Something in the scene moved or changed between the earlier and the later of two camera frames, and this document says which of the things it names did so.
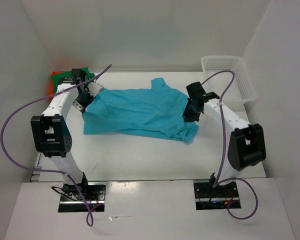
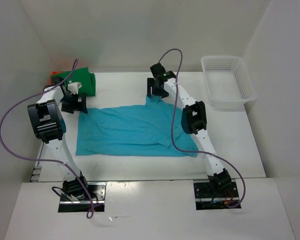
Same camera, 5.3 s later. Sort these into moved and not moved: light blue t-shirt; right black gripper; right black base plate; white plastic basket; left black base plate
Moved: right black gripper; light blue t-shirt
Not moved: white plastic basket; right black base plate; left black base plate
